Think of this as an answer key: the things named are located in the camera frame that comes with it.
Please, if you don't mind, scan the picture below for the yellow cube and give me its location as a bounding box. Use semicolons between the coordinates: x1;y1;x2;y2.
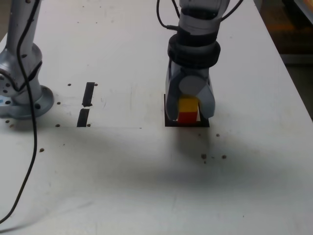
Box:
178;97;199;114

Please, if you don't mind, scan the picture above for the black tape strip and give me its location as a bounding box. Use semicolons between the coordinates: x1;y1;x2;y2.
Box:
76;82;95;128

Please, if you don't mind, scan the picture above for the long black cable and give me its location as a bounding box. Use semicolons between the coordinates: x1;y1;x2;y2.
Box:
0;0;44;220

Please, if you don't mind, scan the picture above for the red cube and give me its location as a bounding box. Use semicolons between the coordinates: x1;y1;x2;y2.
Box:
177;111;198;124

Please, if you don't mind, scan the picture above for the thin black camera cable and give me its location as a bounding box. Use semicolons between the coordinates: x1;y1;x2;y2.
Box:
221;0;245;20
156;0;180;31

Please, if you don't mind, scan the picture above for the black tape square outline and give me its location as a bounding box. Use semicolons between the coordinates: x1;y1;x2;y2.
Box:
163;94;210;128

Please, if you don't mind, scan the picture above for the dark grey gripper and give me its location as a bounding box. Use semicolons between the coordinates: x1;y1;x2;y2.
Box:
164;62;216;121

